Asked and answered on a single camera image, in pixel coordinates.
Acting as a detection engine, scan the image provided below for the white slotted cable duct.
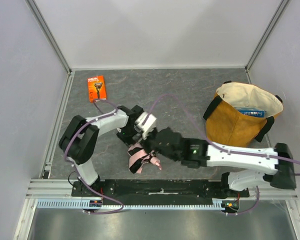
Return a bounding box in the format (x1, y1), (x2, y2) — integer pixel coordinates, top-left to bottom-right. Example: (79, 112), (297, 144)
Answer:
(36, 198), (226, 211)

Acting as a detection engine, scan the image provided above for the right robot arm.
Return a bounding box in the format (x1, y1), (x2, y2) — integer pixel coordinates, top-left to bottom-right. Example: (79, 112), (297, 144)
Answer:
(140, 127), (297, 192)

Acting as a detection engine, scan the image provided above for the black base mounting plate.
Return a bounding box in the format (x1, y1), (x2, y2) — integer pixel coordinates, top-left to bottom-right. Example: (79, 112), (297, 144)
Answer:
(71, 178), (251, 204)

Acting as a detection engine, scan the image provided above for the purple cable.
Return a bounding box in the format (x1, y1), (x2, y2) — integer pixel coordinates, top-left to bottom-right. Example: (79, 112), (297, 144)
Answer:
(64, 98), (126, 216)
(142, 93), (300, 216)

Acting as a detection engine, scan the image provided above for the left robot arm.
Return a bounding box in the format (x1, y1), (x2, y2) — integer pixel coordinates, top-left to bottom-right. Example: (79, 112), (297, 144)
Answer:
(58, 105), (144, 186)

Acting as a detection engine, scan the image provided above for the orange canvas tote bag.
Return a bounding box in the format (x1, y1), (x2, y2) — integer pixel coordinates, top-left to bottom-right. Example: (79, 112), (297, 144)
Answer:
(203, 81), (284, 147)

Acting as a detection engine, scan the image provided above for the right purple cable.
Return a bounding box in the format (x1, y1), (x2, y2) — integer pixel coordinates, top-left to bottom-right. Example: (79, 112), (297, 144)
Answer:
(142, 93), (300, 216)

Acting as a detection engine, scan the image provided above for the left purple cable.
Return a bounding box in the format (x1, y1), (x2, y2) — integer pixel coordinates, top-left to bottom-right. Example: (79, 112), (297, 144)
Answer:
(64, 98), (126, 216)

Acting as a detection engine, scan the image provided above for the pink folding umbrella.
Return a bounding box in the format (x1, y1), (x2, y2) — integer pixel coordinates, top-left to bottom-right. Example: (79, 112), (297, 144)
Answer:
(127, 143), (162, 174)

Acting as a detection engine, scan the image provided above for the blue Harry's razor box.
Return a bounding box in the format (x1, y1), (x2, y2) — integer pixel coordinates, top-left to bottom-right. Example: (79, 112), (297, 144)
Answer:
(235, 107), (266, 118)

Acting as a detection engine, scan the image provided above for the orange Gillette razor box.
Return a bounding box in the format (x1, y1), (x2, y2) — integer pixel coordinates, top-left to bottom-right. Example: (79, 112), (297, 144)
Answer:
(87, 75), (107, 103)

